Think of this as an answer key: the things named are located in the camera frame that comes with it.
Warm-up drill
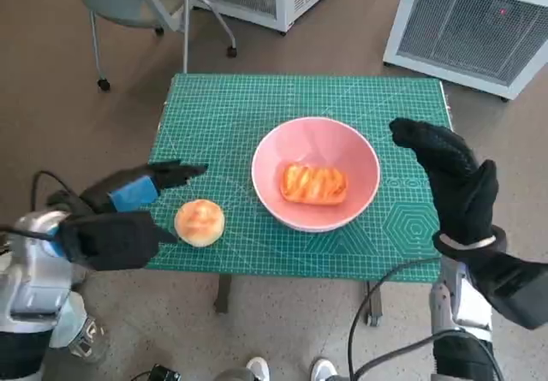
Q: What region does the orange striped toy pastry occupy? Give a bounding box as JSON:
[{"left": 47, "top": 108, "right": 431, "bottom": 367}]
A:
[{"left": 277, "top": 162, "right": 350, "bottom": 205}]

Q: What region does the grey office chair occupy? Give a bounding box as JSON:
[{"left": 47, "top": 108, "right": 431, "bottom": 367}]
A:
[{"left": 55, "top": 0, "right": 239, "bottom": 92}]

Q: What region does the dark table leg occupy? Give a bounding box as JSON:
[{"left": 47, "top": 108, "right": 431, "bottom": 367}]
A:
[
  {"left": 215, "top": 273, "right": 232, "bottom": 313},
  {"left": 364, "top": 280, "right": 383, "bottom": 325}
]

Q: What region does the white shoe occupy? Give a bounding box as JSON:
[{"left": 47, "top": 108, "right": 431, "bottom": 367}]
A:
[
  {"left": 246, "top": 355, "right": 270, "bottom": 381},
  {"left": 310, "top": 355, "right": 338, "bottom": 381}
]

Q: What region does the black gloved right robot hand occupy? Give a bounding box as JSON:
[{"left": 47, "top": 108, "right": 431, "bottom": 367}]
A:
[{"left": 388, "top": 117, "right": 501, "bottom": 249}]

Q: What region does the round toy bread bun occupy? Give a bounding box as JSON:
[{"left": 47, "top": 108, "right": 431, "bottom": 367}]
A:
[{"left": 173, "top": 199, "right": 227, "bottom": 248}]

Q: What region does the pink bowl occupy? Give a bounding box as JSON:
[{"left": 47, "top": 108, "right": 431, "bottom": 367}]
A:
[{"left": 250, "top": 116, "right": 381, "bottom": 233}]

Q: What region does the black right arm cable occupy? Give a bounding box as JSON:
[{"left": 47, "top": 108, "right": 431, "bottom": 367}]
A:
[
  {"left": 353, "top": 329, "right": 506, "bottom": 381},
  {"left": 347, "top": 256, "right": 442, "bottom": 381}
]

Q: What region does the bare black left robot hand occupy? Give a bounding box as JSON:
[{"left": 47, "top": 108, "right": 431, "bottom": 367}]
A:
[{"left": 79, "top": 160, "right": 210, "bottom": 245}]

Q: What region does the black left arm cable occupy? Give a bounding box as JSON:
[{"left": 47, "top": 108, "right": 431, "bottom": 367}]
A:
[
  {"left": 0, "top": 224, "right": 59, "bottom": 241},
  {"left": 32, "top": 170, "right": 82, "bottom": 211}
]

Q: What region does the small black device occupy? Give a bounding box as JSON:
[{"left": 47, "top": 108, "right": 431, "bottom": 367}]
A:
[{"left": 130, "top": 364, "right": 181, "bottom": 381}]

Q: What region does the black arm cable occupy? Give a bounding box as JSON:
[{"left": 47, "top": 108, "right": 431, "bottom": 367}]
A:
[
  {"left": 353, "top": 329, "right": 506, "bottom": 381},
  {"left": 347, "top": 256, "right": 442, "bottom": 381},
  {"left": 32, "top": 170, "right": 82, "bottom": 211},
  {"left": 0, "top": 224, "right": 59, "bottom": 241}
]

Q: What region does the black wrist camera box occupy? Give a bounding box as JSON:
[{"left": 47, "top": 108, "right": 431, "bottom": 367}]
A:
[
  {"left": 57, "top": 211, "right": 159, "bottom": 271},
  {"left": 466, "top": 252, "right": 548, "bottom": 330}
]

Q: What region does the large white mesh cabinet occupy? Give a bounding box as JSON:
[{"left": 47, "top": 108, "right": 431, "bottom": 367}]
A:
[{"left": 382, "top": 0, "right": 548, "bottom": 102}]

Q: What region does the thin grey metal pole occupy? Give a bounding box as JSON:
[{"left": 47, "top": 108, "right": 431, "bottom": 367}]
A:
[{"left": 182, "top": 0, "right": 193, "bottom": 74}]

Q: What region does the green cutting mat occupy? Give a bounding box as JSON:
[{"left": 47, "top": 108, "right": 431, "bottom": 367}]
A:
[{"left": 140, "top": 72, "right": 453, "bottom": 282}]

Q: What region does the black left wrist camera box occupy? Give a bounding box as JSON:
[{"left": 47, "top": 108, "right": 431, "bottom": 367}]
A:
[{"left": 57, "top": 211, "right": 159, "bottom": 271}]

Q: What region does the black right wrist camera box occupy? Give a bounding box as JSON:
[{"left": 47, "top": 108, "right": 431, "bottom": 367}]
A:
[{"left": 466, "top": 252, "right": 548, "bottom": 330}]

